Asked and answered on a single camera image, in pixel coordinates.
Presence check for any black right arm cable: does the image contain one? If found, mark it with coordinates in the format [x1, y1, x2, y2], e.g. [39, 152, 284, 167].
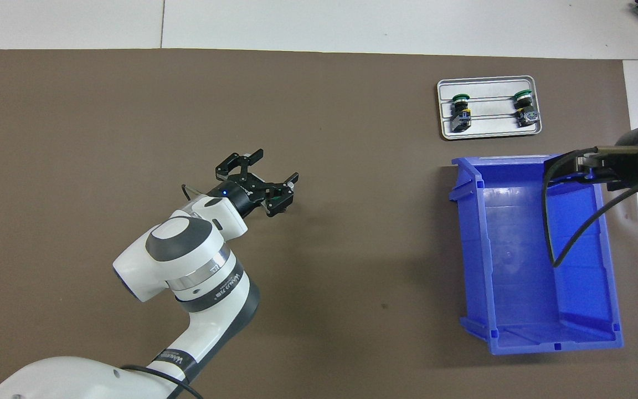
[541, 145, 638, 268]

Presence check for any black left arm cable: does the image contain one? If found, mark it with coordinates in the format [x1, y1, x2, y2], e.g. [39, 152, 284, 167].
[120, 185, 209, 399]

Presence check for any brown table mat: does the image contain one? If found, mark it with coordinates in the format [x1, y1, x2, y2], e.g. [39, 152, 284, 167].
[0, 49, 638, 399]

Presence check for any blue plastic storage bin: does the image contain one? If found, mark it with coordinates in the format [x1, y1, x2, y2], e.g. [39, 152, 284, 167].
[448, 154, 624, 356]

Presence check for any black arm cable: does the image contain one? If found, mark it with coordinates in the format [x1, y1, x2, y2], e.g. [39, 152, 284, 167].
[541, 145, 638, 268]
[120, 185, 209, 399]

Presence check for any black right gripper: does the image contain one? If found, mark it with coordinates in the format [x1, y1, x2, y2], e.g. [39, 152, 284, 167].
[545, 126, 638, 193]

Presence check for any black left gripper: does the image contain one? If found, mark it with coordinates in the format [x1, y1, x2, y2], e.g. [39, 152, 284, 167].
[217, 149, 299, 218]

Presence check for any grey metal tray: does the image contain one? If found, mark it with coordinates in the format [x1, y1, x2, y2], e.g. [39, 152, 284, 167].
[436, 75, 543, 140]

